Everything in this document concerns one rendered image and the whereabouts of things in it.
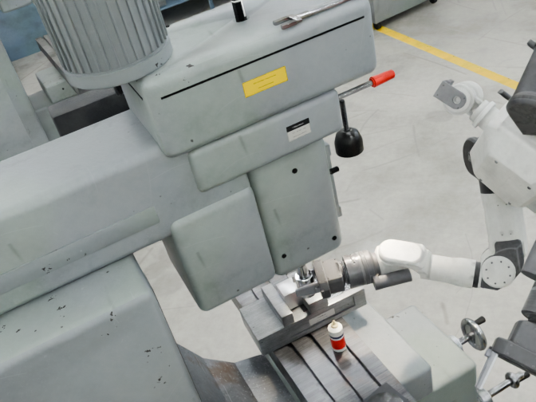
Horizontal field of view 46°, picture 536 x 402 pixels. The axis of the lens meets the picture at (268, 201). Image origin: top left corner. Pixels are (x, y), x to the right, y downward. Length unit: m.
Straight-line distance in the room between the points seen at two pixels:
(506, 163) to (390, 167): 2.84
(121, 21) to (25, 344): 0.58
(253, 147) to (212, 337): 2.10
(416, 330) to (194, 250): 1.03
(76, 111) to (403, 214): 2.49
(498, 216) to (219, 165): 0.70
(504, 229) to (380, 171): 2.53
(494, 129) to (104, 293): 0.79
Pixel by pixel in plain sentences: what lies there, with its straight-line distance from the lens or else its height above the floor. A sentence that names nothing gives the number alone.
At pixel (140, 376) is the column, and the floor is 1.38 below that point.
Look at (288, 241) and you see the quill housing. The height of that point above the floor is 1.41.
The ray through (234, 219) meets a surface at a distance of 1.30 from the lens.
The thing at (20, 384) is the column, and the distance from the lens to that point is 1.24.
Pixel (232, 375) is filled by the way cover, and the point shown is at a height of 0.88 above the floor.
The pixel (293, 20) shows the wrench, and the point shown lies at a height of 1.90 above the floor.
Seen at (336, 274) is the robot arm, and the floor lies 1.20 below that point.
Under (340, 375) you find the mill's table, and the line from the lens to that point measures 1.81.
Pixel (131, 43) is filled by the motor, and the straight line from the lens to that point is 1.12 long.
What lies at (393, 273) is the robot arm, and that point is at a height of 1.18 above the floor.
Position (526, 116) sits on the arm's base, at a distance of 1.19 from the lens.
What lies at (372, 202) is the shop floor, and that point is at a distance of 3.82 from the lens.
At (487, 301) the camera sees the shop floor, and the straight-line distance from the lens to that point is 3.20.
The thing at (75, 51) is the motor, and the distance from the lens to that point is 1.14.
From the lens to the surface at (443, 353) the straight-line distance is 2.08.
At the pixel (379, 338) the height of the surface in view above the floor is 0.82.
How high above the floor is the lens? 2.31
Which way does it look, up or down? 35 degrees down
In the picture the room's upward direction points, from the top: 15 degrees counter-clockwise
